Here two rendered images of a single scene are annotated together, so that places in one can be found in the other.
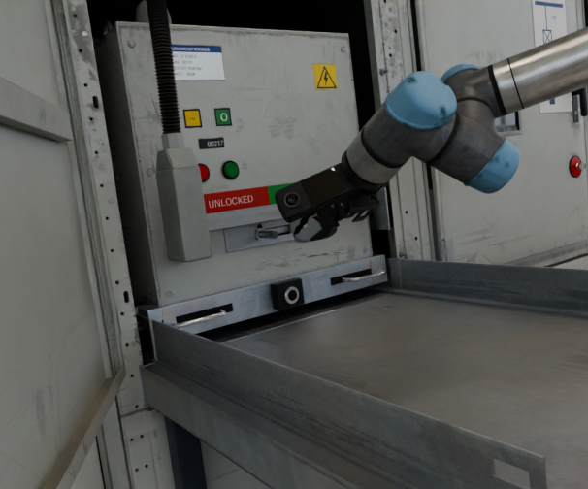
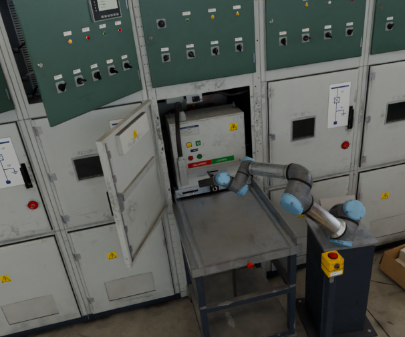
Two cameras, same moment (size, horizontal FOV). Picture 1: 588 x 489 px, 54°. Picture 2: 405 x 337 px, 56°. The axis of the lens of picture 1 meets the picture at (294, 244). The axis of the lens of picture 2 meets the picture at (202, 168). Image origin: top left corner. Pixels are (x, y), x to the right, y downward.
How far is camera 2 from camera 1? 170 cm
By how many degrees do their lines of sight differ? 31
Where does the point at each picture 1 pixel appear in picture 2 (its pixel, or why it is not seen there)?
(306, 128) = (225, 142)
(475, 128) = (235, 184)
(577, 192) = (345, 154)
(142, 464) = (172, 223)
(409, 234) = not seen: hidden behind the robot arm
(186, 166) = (182, 166)
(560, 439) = (220, 253)
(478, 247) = not seen: hidden behind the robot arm
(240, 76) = (204, 131)
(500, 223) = not seen: hidden behind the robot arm
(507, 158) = (242, 191)
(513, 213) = (306, 164)
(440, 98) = (224, 180)
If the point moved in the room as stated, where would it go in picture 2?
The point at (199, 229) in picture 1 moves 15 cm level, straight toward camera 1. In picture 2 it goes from (185, 179) to (178, 191)
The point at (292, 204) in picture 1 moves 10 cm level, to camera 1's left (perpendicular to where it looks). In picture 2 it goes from (201, 184) to (186, 183)
